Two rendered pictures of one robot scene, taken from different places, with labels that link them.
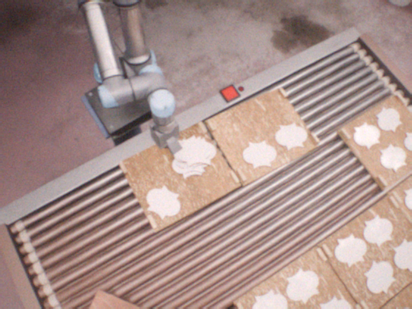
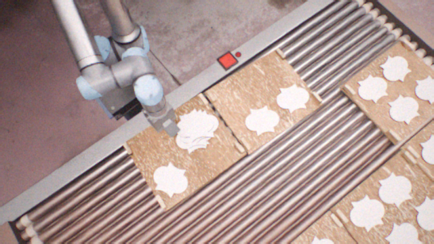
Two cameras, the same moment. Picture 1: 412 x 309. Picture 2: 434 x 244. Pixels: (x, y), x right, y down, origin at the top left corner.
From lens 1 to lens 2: 0.33 m
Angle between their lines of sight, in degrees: 4
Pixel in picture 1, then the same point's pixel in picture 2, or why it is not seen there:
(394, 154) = (405, 105)
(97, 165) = (102, 148)
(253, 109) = (252, 75)
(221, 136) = (222, 106)
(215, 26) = not seen: outside the picture
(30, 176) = (51, 152)
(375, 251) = (395, 212)
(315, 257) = (329, 224)
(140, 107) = not seen: hidden behind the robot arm
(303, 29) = not seen: outside the picture
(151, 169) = (156, 147)
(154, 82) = (137, 67)
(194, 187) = (200, 160)
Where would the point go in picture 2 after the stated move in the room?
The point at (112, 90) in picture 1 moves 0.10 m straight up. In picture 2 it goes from (92, 81) to (77, 64)
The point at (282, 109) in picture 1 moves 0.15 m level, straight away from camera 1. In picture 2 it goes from (281, 72) to (290, 45)
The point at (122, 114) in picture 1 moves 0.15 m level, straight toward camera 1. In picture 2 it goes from (122, 93) to (133, 121)
